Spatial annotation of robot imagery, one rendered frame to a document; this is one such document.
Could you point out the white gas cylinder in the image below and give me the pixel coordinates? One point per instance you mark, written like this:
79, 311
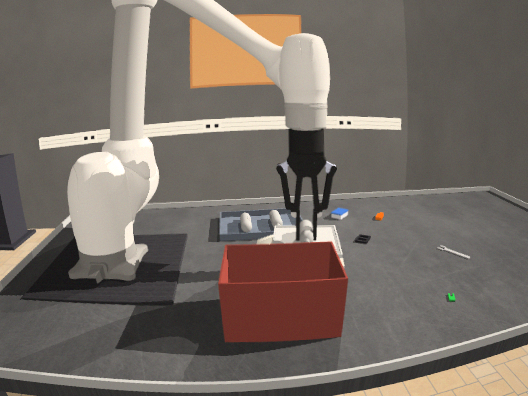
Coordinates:
246, 224
306, 231
275, 218

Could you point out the red open box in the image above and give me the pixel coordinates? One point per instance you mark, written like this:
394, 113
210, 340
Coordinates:
301, 308

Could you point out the blue rectangular box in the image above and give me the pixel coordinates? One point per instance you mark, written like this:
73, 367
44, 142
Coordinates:
339, 213

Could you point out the white digital scale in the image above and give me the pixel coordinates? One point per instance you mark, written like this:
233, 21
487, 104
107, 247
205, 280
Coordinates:
287, 234

